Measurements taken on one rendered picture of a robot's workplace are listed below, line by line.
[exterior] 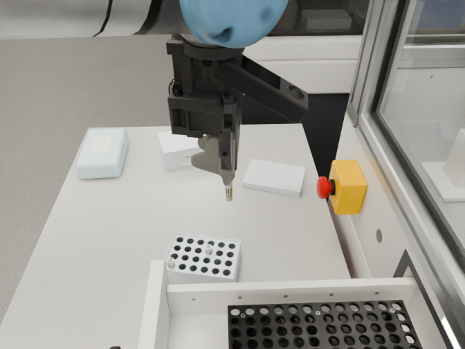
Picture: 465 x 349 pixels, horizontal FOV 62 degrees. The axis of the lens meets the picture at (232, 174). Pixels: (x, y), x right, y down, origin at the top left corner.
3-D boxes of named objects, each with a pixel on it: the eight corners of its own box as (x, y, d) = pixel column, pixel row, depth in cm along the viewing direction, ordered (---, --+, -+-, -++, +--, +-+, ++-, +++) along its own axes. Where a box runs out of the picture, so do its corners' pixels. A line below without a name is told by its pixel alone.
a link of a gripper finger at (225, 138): (223, 155, 54) (222, 97, 49) (235, 156, 54) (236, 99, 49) (216, 175, 51) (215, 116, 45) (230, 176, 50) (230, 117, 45)
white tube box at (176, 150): (166, 171, 91) (163, 153, 88) (160, 149, 97) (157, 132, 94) (218, 160, 94) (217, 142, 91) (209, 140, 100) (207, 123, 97)
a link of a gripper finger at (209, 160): (195, 180, 57) (192, 125, 52) (235, 184, 57) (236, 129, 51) (190, 194, 55) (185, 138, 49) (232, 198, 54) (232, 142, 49)
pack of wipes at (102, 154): (121, 179, 89) (117, 163, 86) (78, 181, 88) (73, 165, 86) (129, 140, 100) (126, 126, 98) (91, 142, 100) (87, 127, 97)
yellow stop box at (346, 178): (331, 216, 69) (338, 185, 64) (322, 188, 75) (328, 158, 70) (360, 215, 69) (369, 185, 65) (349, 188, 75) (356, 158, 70)
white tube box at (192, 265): (163, 282, 68) (160, 269, 65) (176, 245, 74) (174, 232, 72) (234, 292, 66) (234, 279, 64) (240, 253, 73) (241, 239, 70)
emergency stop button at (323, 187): (317, 203, 69) (321, 186, 67) (313, 188, 72) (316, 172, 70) (334, 203, 69) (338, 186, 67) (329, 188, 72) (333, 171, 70)
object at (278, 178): (242, 187, 87) (242, 181, 86) (251, 163, 93) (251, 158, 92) (299, 197, 84) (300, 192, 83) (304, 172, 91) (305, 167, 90)
